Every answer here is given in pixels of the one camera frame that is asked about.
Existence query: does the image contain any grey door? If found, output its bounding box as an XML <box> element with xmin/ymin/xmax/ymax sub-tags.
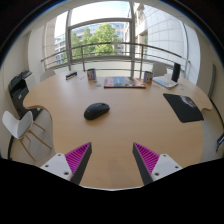
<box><xmin>207</xmin><ymin>63</ymin><xmax>217</xmax><ymax>100</ymax></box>

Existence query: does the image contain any black cylindrical speaker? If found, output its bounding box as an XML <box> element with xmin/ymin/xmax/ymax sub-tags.
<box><xmin>171</xmin><ymin>62</ymin><xmax>182</xmax><ymax>83</ymax></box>

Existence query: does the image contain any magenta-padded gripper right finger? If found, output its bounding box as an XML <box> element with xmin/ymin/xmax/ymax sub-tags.
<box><xmin>132</xmin><ymin>142</ymin><xmax>184</xmax><ymax>186</ymax></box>

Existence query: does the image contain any dark blue stapler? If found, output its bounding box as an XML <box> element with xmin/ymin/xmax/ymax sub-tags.
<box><xmin>65</xmin><ymin>71</ymin><xmax>78</xmax><ymax>81</ymax></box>

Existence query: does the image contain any red magazine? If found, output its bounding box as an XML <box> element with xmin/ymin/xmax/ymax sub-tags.
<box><xmin>103</xmin><ymin>76</ymin><xmax>147</xmax><ymax>89</ymax></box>

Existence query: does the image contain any grey metal balcony railing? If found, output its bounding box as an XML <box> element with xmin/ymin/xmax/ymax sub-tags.
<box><xmin>40</xmin><ymin>41</ymin><xmax>191</xmax><ymax>79</ymax></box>

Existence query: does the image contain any white chair with wooden legs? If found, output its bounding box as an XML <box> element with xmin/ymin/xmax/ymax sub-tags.
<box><xmin>1</xmin><ymin>110</ymin><xmax>53</xmax><ymax>162</ymax></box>

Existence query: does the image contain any printed white mug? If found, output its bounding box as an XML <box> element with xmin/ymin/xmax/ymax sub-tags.
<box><xmin>86</xmin><ymin>68</ymin><xmax>98</xmax><ymax>81</ymax></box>

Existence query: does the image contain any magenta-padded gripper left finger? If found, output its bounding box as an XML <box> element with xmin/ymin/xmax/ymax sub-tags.
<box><xmin>39</xmin><ymin>141</ymin><xmax>93</xmax><ymax>186</ymax></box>

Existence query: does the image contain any light blue magazine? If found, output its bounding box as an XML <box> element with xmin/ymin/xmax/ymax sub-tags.
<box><xmin>152</xmin><ymin>75</ymin><xmax>179</xmax><ymax>89</ymax></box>

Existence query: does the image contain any black computer mouse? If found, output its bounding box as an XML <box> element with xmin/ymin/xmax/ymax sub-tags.
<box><xmin>83</xmin><ymin>102</ymin><xmax>111</xmax><ymax>121</ymax></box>

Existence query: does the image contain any black mouse pad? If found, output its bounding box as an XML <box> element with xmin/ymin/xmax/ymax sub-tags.
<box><xmin>162</xmin><ymin>93</ymin><xmax>205</xmax><ymax>124</ymax></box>

